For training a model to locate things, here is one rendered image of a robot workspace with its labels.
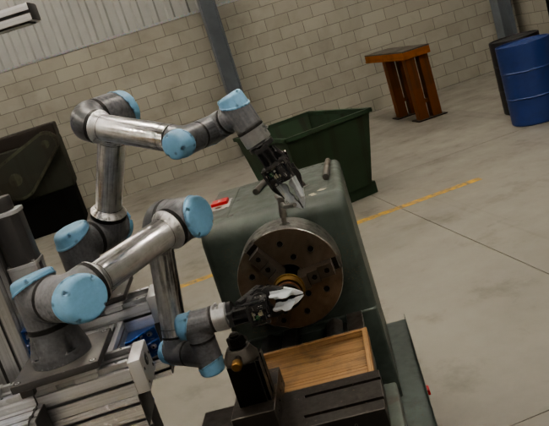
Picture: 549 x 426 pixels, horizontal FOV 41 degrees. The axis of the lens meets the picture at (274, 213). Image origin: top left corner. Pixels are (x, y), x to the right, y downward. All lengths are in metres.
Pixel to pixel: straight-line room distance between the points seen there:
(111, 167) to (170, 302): 0.47
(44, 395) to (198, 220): 0.59
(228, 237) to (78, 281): 0.70
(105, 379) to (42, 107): 10.43
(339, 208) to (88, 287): 0.87
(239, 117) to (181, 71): 10.28
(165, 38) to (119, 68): 0.87
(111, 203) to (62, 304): 0.69
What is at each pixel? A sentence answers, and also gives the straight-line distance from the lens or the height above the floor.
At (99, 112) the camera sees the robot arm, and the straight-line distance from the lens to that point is 2.15.
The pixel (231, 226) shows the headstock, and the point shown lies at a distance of 2.36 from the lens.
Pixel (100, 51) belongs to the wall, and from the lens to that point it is 12.18.
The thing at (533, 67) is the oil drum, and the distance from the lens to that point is 8.49.
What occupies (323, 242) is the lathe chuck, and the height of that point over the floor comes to 1.16.
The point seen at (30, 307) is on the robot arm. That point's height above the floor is 1.33.
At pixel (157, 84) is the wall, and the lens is 12.19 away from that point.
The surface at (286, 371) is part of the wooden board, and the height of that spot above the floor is 0.88.
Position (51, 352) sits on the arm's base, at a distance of 1.93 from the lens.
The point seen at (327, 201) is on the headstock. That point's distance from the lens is 2.31.
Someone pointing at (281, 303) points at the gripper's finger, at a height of 1.07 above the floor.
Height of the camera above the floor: 1.77
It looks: 13 degrees down
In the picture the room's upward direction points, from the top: 18 degrees counter-clockwise
